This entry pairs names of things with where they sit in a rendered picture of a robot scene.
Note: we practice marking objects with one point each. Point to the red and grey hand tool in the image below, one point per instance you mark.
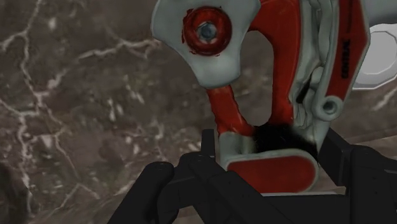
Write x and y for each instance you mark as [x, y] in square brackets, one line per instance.
[282, 62]

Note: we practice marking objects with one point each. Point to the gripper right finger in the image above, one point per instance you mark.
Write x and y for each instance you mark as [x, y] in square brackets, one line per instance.
[372, 186]

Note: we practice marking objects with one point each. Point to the white plate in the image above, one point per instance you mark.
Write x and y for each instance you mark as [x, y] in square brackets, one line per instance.
[380, 59]

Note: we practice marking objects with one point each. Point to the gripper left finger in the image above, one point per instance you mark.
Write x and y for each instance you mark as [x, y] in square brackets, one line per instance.
[161, 198]

